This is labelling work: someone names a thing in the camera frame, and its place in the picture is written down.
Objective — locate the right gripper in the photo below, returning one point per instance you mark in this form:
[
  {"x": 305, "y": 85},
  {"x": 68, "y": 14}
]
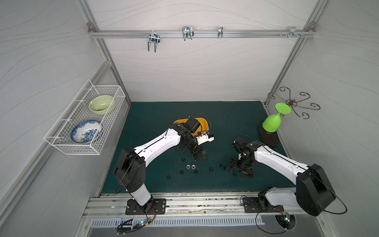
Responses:
[{"x": 240, "y": 166}]

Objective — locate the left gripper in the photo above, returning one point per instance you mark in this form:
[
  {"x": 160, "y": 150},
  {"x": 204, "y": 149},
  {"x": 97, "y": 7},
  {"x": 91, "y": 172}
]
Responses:
[{"x": 197, "y": 151}]

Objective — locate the yellow plastic storage box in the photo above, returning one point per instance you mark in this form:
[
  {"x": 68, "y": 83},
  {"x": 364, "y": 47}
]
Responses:
[{"x": 202, "y": 129}]

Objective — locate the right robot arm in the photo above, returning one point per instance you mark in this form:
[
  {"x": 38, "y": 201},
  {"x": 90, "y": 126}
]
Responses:
[{"x": 312, "y": 190}]

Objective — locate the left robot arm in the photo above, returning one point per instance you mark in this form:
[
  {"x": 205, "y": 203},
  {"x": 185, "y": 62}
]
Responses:
[{"x": 130, "y": 169}]

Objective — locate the black cylinder stand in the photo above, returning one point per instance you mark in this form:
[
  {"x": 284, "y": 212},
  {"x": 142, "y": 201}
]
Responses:
[{"x": 270, "y": 139}]

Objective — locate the green plastic goblet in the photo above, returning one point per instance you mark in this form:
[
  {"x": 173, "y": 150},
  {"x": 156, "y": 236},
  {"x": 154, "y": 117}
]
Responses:
[{"x": 273, "y": 122}]

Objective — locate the green ceramic bowl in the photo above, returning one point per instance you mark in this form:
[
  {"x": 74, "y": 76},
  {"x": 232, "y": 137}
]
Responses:
[{"x": 102, "y": 105}]

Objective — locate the blue white patterned bowl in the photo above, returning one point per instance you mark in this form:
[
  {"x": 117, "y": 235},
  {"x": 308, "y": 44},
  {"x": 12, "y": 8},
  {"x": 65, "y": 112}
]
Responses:
[{"x": 86, "y": 131}]

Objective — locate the metal clip hook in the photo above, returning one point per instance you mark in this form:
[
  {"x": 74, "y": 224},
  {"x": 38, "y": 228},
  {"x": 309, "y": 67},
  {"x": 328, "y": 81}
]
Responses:
[{"x": 188, "y": 32}]

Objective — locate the metal double hook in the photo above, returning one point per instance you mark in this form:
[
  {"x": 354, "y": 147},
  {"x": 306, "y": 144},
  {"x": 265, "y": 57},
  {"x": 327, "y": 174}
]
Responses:
[{"x": 154, "y": 39}]

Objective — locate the small metal hook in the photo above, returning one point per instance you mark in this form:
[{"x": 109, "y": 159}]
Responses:
[{"x": 220, "y": 32}]

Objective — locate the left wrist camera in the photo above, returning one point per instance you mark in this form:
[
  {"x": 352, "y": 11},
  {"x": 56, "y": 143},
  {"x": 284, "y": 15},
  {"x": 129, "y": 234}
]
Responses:
[{"x": 206, "y": 137}]

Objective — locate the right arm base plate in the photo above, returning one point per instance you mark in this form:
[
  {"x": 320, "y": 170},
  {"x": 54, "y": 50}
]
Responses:
[{"x": 256, "y": 204}]

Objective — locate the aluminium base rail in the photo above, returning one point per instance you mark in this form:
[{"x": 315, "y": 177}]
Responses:
[{"x": 176, "y": 205}]

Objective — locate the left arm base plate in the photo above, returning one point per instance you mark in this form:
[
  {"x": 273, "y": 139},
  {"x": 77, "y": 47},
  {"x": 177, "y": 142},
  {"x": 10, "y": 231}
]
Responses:
[{"x": 155, "y": 205}]

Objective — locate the white wire basket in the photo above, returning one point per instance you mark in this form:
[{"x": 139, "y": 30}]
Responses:
[{"x": 59, "y": 136}]

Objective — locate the metal bracket hook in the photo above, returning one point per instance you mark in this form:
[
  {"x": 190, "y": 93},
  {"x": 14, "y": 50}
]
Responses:
[{"x": 291, "y": 34}]

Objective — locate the aluminium top rail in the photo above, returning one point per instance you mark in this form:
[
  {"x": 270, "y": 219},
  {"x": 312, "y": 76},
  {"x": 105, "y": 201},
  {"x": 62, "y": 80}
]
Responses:
[{"x": 198, "y": 34}]

